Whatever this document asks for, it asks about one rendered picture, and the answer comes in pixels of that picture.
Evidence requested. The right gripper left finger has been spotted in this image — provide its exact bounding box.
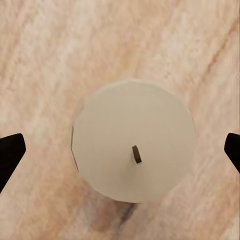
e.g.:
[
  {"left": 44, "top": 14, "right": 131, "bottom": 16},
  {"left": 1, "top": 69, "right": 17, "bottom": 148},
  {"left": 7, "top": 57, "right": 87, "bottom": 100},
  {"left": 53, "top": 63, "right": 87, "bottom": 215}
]
[{"left": 0, "top": 133, "right": 26, "bottom": 193}]

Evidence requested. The pillar candle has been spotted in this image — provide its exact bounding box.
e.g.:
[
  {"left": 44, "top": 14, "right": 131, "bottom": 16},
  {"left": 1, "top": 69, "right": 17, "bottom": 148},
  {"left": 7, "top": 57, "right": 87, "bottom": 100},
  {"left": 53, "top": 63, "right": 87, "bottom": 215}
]
[{"left": 70, "top": 78, "right": 198, "bottom": 204}]

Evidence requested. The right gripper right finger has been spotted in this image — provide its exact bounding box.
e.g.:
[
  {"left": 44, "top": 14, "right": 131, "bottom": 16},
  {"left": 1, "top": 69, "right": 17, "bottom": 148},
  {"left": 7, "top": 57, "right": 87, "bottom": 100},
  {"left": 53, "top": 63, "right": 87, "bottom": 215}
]
[{"left": 224, "top": 133, "right": 240, "bottom": 173}]

